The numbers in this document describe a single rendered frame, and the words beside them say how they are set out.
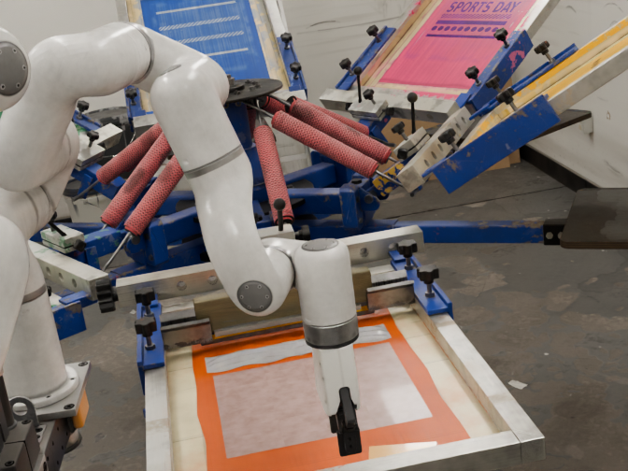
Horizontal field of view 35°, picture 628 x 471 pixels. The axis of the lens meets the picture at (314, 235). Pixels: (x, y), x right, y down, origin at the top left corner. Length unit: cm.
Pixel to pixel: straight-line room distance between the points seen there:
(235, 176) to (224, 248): 9
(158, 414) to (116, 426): 213
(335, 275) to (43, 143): 42
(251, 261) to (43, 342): 37
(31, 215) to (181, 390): 55
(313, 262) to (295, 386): 54
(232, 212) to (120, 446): 251
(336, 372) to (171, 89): 43
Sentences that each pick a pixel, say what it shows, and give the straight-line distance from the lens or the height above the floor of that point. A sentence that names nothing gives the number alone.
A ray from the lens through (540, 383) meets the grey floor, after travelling 373.
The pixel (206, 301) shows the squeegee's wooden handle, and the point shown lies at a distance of 195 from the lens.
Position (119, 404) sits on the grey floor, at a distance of 400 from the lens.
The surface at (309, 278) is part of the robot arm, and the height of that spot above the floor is 131.
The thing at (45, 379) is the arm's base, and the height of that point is 117.
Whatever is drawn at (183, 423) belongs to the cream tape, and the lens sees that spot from 174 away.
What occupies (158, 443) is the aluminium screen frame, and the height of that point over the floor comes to 99.
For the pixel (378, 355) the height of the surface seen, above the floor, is 95.
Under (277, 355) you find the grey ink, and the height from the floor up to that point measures 96.
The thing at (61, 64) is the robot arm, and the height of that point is 162.
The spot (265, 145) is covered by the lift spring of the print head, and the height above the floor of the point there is 120.
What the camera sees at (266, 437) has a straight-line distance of 165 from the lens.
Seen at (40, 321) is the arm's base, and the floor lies 126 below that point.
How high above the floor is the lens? 178
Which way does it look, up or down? 19 degrees down
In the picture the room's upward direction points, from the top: 8 degrees counter-clockwise
